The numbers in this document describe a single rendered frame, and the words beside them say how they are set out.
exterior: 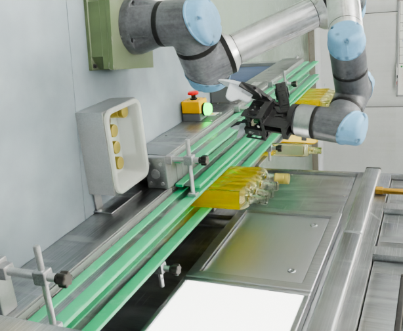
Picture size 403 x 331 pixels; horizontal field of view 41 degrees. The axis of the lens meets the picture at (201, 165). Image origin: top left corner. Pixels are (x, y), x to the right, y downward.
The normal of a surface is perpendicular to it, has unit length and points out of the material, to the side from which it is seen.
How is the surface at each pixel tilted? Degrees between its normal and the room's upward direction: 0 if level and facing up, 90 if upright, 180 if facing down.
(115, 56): 2
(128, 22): 74
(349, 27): 90
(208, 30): 8
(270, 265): 90
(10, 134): 0
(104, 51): 90
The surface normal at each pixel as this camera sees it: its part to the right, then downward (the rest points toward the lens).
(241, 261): -0.10, -0.94
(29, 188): 0.92, 0.04
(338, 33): -0.29, -0.63
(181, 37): -0.30, 0.77
